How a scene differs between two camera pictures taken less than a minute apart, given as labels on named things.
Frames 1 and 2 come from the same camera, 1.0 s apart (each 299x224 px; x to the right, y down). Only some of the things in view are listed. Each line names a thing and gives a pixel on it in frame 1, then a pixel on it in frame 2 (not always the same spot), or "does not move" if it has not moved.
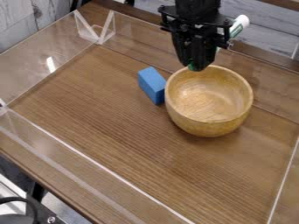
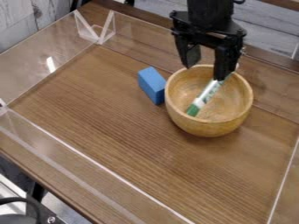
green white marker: x=239 y=23 -> x=205 y=96
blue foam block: x=153 y=84 does not move
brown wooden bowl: x=209 y=101 does not move
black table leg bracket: x=43 y=215 does not move
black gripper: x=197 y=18 -> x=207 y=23
